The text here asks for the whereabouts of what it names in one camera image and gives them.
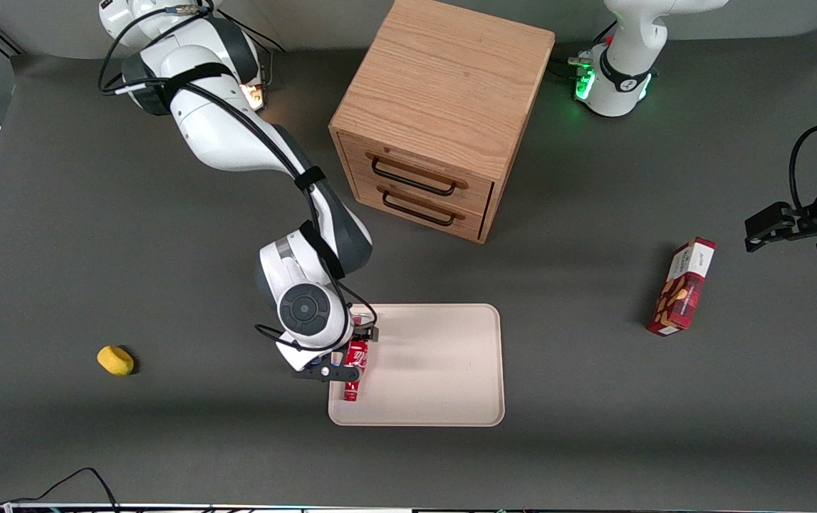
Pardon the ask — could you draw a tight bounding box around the wooden drawer front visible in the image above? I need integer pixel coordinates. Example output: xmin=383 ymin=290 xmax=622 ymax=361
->
xmin=351 ymin=171 xmax=487 ymax=242
xmin=340 ymin=134 xmax=494 ymax=214

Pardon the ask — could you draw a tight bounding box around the small yellow sponge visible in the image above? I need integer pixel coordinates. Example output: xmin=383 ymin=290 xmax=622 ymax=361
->
xmin=97 ymin=346 xmax=135 ymax=376

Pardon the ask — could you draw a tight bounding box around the black cable at table edge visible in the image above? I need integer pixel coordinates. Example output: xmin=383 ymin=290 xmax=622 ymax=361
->
xmin=0 ymin=467 xmax=120 ymax=513

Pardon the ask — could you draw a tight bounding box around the beige plastic tray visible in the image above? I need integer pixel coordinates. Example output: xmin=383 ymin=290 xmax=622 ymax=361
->
xmin=328 ymin=304 xmax=506 ymax=428

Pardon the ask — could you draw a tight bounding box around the black metal drawer handle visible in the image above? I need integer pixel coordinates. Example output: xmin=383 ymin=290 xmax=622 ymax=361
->
xmin=380 ymin=187 xmax=464 ymax=227
xmin=369 ymin=153 xmax=467 ymax=197

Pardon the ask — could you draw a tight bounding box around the wooden two-drawer cabinet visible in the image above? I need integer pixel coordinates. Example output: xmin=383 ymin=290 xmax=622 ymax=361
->
xmin=328 ymin=0 xmax=556 ymax=244

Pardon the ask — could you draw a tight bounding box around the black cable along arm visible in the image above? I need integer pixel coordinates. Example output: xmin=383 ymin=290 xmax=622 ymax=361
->
xmin=98 ymin=4 xmax=379 ymax=353

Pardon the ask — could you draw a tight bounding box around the red soda can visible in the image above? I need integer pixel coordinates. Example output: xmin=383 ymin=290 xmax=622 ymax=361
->
xmin=343 ymin=313 xmax=373 ymax=402

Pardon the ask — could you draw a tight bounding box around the black base power cable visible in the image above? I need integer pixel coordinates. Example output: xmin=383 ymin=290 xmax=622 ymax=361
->
xmin=237 ymin=25 xmax=286 ymax=54
xmin=549 ymin=21 xmax=619 ymax=79

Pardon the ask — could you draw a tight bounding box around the red tartan shortbread box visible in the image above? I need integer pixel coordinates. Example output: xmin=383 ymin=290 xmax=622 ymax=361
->
xmin=648 ymin=237 xmax=717 ymax=337

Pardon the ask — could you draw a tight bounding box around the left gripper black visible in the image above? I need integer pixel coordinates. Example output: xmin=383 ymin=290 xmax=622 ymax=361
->
xmin=745 ymin=203 xmax=817 ymax=252

